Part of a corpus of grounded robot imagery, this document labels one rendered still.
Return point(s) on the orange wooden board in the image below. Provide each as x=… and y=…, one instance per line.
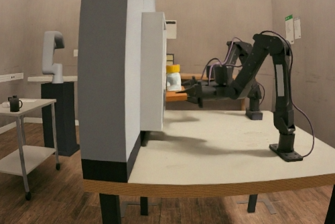
x=173, y=96

